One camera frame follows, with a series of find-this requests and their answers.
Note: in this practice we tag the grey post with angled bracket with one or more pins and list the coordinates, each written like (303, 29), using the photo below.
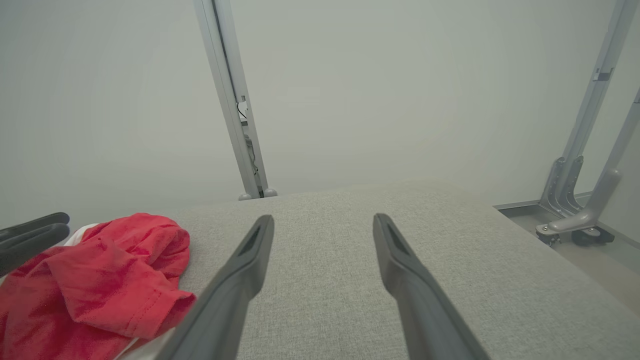
(582, 125)

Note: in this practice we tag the grey slanted support leg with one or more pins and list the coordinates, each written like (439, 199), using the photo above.
(602, 195)

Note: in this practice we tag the grey metal partition post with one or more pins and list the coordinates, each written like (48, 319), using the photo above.
(225, 75)

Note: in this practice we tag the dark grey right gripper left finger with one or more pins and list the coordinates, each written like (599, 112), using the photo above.
(225, 310)

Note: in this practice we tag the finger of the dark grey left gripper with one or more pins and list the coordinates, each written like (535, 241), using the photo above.
(25, 250)
(30, 226)

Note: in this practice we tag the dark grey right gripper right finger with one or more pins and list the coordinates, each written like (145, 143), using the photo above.
(420, 320)

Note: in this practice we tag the black caster wheel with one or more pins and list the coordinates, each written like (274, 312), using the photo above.
(592, 237)
(550, 240)

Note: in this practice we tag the red t-shirt with white sleeves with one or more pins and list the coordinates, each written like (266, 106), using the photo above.
(100, 280)

